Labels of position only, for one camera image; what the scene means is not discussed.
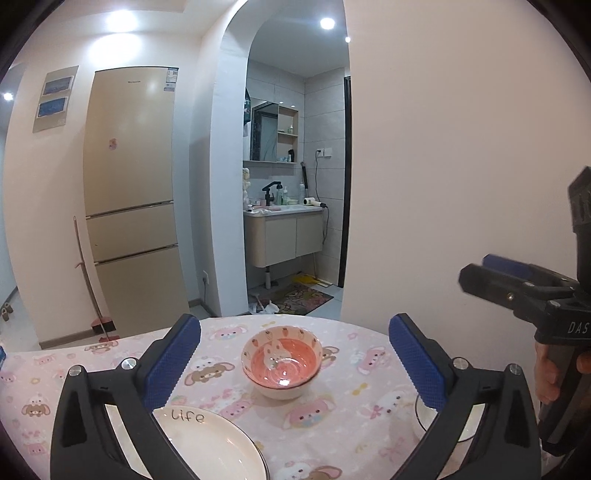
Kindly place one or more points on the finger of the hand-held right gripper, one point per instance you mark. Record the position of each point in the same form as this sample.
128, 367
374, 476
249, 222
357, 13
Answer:
505, 266
489, 286

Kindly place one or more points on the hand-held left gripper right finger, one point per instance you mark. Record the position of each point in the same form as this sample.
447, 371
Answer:
418, 364

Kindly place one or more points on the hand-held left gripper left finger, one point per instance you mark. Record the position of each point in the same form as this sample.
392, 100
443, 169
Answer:
173, 364

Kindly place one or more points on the pink rabbit print bowl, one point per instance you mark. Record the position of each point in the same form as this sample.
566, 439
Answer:
281, 364

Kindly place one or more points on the person's right hand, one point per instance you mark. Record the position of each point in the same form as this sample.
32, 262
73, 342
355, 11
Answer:
547, 374

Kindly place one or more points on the white bowl with dark rim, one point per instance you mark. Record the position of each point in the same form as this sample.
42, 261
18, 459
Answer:
424, 422

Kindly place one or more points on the red dustpan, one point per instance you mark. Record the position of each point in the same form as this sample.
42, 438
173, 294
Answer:
104, 326

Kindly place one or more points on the pink printed tablecloth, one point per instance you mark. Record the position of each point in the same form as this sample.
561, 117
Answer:
351, 415

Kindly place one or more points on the cat print plate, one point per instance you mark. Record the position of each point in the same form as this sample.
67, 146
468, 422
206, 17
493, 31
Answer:
207, 447

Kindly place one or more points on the patterned bath mat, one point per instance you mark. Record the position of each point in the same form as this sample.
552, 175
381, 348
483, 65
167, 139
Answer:
302, 297

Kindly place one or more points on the yellow floor item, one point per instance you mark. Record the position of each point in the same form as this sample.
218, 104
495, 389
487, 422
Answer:
304, 280

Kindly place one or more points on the bathroom vanity cabinet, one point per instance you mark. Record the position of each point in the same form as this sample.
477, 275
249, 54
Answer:
277, 240

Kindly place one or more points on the dark framed glass door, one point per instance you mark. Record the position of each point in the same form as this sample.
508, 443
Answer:
346, 184

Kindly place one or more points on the pair of slippers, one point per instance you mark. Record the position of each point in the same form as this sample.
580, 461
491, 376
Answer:
5, 314

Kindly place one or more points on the white hair dryer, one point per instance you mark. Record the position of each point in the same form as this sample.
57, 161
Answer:
311, 201

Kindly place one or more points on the black faucet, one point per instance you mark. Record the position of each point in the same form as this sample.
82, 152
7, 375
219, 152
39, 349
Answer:
270, 190

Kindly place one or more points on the beige refrigerator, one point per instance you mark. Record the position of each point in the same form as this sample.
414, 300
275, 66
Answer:
129, 161

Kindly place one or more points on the mirror cabinet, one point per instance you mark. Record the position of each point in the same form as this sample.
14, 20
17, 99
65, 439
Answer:
268, 134

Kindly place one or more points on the bathroom wall socket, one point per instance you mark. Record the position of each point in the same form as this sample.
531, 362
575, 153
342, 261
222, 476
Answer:
324, 152

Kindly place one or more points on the wall poster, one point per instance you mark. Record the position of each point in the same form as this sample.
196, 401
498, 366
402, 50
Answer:
55, 99

